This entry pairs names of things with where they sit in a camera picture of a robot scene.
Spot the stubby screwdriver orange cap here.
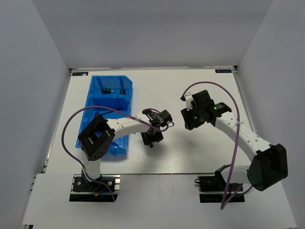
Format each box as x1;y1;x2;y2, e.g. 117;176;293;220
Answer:
120;88;126;94

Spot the green stubby screwdriver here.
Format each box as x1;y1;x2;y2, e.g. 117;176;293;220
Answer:
101;87;115;94

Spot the small brown hex key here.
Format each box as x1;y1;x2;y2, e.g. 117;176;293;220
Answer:
94;109;121;116

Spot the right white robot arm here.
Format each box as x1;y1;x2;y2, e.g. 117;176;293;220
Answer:
181;90;288;191

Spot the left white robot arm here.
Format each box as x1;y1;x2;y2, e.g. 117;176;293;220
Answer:
78;109;173;190

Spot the right corner label sticker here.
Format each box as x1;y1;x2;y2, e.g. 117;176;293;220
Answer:
215;69;232;73

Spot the corner label sticker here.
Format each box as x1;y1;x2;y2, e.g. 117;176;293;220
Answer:
215;69;232;73
72;72;88;76

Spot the blue plastic bin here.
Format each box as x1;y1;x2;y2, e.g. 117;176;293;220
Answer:
75;75;133;156

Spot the left corner label sticker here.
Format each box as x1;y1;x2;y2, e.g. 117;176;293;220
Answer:
72;72;88;76

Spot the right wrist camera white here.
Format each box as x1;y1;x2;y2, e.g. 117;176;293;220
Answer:
180;92;193;111

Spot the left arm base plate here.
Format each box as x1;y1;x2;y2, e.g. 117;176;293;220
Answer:
69;175;120;202

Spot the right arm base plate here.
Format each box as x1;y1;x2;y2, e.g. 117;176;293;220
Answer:
194;176;245;203

